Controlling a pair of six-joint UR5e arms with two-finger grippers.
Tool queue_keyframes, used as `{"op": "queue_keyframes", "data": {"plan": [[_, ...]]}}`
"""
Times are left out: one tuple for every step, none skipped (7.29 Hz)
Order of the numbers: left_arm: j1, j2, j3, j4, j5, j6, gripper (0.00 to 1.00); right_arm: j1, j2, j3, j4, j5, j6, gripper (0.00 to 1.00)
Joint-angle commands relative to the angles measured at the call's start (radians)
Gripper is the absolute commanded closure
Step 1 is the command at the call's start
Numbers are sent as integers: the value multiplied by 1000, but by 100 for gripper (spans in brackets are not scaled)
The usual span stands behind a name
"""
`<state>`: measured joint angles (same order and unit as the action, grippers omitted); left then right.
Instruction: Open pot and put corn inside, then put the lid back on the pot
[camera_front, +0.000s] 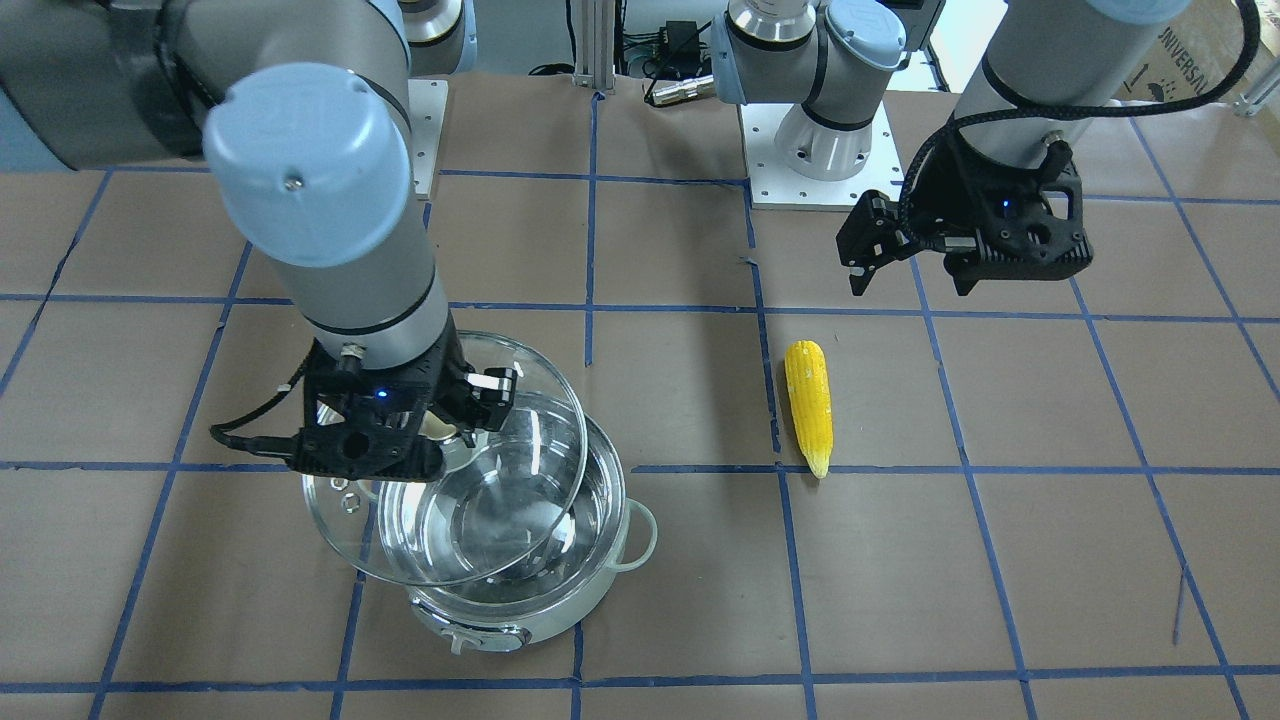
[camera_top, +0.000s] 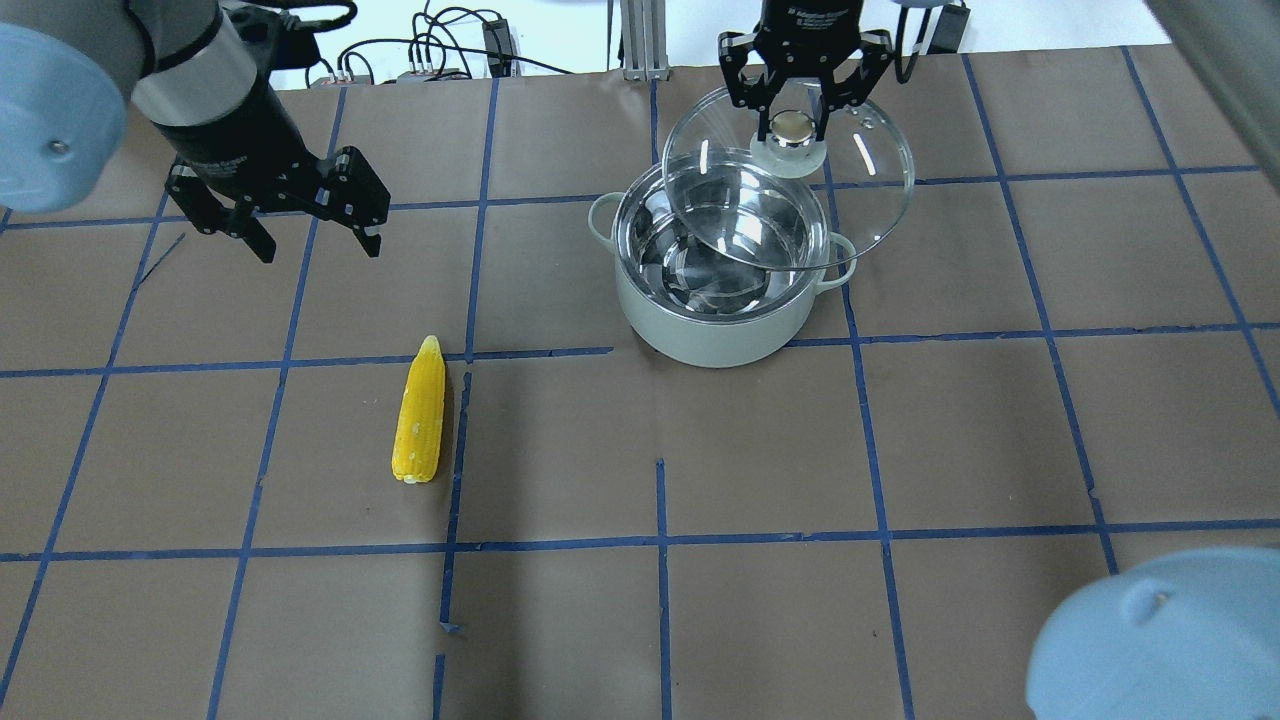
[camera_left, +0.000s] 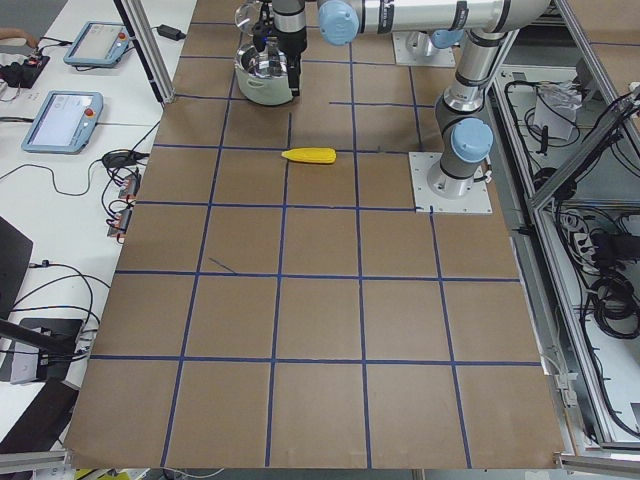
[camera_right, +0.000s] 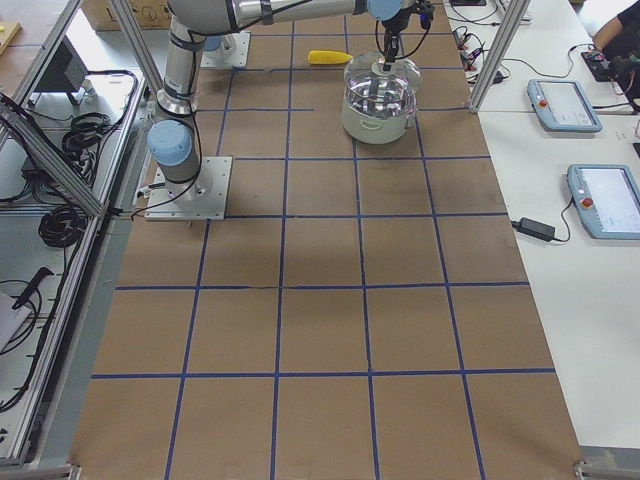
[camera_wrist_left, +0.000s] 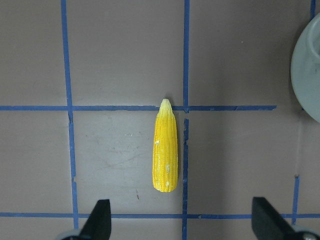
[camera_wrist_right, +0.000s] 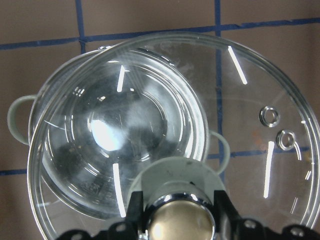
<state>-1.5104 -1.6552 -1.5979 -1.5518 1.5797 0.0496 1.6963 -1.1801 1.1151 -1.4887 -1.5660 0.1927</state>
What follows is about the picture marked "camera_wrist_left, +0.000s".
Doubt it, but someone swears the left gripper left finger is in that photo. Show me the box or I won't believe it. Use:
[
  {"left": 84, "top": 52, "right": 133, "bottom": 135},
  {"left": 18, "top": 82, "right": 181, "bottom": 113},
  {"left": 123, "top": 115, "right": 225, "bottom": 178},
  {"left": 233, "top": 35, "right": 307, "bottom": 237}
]
[{"left": 78, "top": 199, "right": 111, "bottom": 240}]

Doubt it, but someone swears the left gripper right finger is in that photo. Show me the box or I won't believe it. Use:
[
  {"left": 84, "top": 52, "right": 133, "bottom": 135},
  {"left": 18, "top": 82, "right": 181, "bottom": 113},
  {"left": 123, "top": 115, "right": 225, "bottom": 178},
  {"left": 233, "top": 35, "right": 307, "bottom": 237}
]
[{"left": 251, "top": 197, "right": 304, "bottom": 240}]

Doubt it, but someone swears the yellow corn cob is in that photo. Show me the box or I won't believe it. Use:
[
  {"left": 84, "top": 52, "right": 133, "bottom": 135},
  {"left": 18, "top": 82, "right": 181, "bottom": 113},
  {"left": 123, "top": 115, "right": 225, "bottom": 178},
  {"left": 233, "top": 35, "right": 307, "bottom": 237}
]
[{"left": 152, "top": 99, "right": 179, "bottom": 193}]

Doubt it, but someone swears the white cooking pot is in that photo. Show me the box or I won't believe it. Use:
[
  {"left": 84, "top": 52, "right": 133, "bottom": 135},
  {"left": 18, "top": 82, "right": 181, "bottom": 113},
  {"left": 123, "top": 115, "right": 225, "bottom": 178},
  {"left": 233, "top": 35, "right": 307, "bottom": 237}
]
[{"left": 290, "top": 14, "right": 320, "bottom": 122}]

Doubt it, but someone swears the brown paper table mat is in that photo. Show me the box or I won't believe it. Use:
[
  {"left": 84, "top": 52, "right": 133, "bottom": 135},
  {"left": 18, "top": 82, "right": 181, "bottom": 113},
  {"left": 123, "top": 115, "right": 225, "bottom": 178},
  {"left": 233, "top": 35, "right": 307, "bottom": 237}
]
[{"left": 0, "top": 0, "right": 320, "bottom": 240}]

